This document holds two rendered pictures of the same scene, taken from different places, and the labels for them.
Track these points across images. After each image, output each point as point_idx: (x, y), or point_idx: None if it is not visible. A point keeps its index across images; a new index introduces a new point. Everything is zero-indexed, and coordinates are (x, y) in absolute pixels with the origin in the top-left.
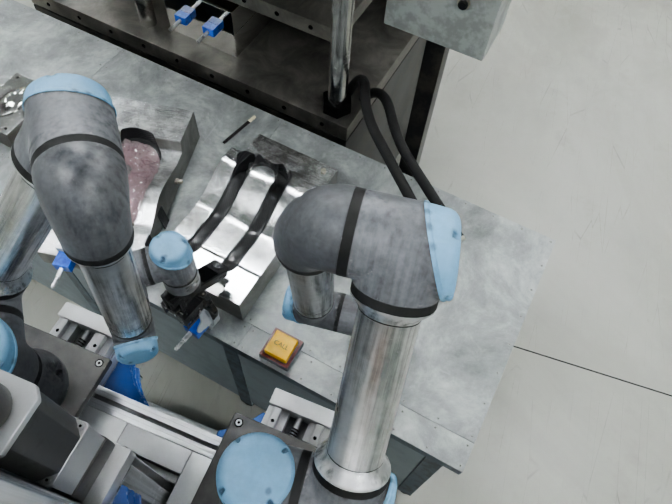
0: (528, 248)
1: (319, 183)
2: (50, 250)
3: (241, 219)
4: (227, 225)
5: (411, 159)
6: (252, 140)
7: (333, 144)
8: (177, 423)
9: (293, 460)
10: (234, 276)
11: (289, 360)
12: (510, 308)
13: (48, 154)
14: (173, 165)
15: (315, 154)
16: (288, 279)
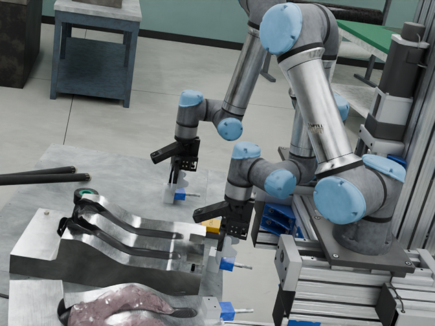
0: (64, 151)
1: (60, 215)
2: None
3: (129, 238)
4: (139, 244)
5: (15, 173)
6: (0, 279)
7: None
8: (307, 217)
9: None
10: (184, 231)
11: None
12: (115, 158)
13: (324, 8)
14: (85, 293)
15: (6, 239)
16: (256, 74)
